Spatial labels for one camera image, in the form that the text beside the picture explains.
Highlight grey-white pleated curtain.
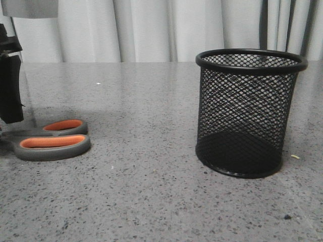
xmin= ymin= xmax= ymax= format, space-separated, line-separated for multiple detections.
xmin=22 ymin=1 xmax=322 ymax=63

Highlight black mesh pen bucket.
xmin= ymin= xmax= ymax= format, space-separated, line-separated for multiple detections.
xmin=195 ymin=48 xmax=308 ymax=178

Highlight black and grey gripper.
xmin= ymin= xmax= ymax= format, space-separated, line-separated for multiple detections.
xmin=1 ymin=1 xmax=59 ymax=124

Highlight grey orange handled scissors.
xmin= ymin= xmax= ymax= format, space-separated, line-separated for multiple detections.
xmin=1 ymin=119 xmax=91 ymax=161

